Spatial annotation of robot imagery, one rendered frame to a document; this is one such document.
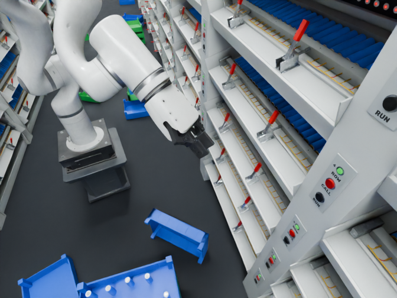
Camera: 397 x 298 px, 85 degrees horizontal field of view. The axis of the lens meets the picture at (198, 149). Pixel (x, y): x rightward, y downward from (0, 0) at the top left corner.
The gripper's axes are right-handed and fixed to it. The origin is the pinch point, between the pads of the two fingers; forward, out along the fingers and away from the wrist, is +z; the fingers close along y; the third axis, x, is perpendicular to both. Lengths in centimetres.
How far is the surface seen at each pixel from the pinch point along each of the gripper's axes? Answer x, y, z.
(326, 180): 20.4, 7.1, 14.4
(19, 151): -151, -33, -57
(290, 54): 24.1, -8.9, -4.0
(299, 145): 15.3, -9.5, 15.1
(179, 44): -38, -105, -39
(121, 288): -52, 17, 24
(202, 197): -62, -49, 42
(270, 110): 11.0, -20.4, 7.3
